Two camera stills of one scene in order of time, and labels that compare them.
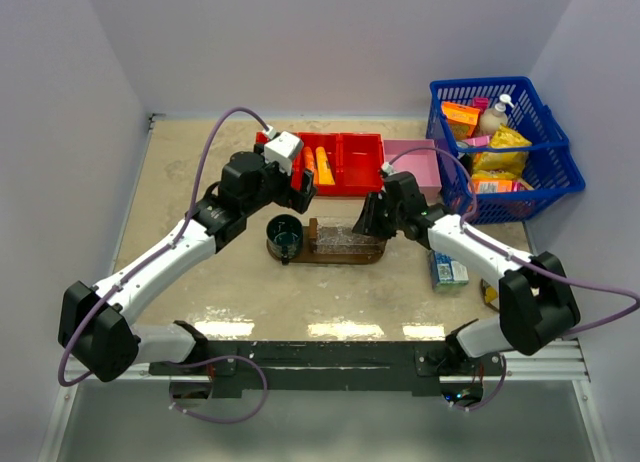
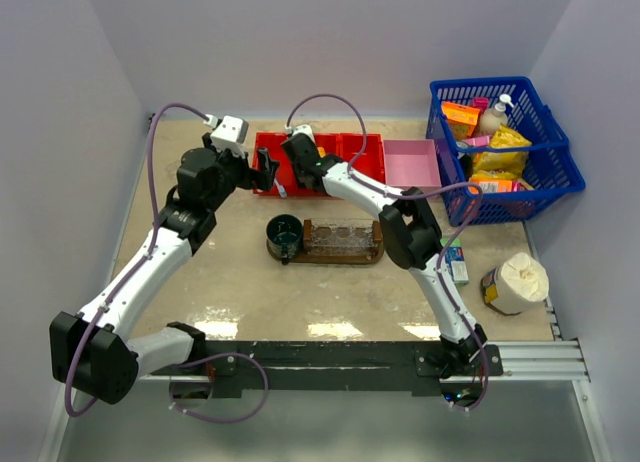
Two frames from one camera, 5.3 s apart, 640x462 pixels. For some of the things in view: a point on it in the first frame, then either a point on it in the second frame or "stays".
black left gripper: [295, 200] → [259, 179]
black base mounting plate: [332, 368] stays
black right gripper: [367, 224] → [299, 182]
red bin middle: [334, 148] stays
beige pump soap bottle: [493, 119] stays
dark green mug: [284, 235] stays
